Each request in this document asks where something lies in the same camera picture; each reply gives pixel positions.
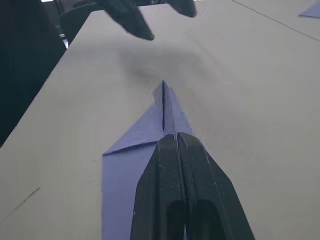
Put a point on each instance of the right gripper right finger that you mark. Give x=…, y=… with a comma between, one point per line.
x=215, y=195

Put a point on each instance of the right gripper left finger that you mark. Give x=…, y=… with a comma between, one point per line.
x=157, y=190

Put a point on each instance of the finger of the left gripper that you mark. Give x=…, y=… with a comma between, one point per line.
x=185, y=7
x=130, y=17

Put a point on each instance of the purple paper sheet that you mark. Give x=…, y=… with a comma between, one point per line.
x=312, y=12
x=120, y=175

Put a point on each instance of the flat purple paper sheet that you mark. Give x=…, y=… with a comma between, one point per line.
x=312, y=12

